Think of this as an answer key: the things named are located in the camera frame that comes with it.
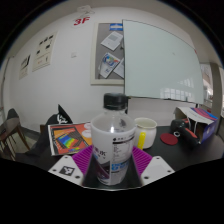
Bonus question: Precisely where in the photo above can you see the small white wall poster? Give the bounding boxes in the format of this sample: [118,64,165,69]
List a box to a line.
[18,54,32,81]

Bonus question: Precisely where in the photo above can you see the white wall-mounted fixture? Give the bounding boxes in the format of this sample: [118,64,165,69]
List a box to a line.
[77,4,96,16]

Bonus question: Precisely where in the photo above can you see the clear black-capped water bottle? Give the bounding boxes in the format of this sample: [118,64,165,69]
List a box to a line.
[90,93,137,187]

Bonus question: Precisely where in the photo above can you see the red-lettered wall sign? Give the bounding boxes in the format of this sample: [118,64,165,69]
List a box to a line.
[72,16,92,28]

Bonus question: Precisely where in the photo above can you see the flat round red coaster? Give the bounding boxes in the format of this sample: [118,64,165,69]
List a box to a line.
[159,132,180,146]

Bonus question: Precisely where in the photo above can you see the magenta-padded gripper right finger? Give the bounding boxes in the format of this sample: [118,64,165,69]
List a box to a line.
[128,145,176,188]

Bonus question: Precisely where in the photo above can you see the black skull-print flag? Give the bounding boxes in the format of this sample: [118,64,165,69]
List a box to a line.
[44,104,74,127]

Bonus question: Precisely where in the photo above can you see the large white wall poster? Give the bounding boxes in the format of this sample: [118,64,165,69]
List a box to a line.
[32,31,58,73]

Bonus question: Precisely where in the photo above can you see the colourful printed book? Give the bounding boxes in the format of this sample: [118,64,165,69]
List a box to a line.
[47,122,94,157]

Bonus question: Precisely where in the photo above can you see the brown wooden chair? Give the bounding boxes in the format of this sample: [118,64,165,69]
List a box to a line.
[0,108,32,162]

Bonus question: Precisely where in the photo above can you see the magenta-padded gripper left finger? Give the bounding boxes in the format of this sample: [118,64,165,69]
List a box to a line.
[48,144,98,188]

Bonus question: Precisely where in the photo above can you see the white mug yellow handle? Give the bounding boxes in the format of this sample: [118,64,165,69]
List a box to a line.
[134,117,158,150]

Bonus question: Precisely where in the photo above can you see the white sheet on notice board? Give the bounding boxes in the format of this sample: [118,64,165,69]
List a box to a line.
[100,31,125,52]

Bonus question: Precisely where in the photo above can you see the grey framed notice board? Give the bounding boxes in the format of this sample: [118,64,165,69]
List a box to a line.
[90,22,126,86]

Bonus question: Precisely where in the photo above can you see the large whiteboard on stand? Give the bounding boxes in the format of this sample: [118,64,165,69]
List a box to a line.
[122,19,205,105]

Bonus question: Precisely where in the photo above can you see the white blue cardboard box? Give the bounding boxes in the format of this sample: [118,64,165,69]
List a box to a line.
[173,106,221,144]

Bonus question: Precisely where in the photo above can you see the black red hand tool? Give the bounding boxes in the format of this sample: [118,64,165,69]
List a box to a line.
[170,118,203,148]

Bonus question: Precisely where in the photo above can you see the colourful sheet on notice board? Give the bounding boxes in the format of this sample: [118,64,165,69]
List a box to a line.
[98,52,121,80]

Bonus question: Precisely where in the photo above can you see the blue strip on notice board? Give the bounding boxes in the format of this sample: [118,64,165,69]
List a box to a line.
[109,23,124,32]

